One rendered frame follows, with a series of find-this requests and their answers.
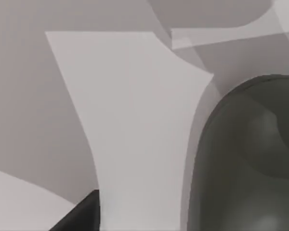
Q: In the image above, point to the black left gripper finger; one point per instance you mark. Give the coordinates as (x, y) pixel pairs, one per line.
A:
(86, 215)

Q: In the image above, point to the dark grey rounded object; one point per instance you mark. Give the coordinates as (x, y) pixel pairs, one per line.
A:
(243, 156)

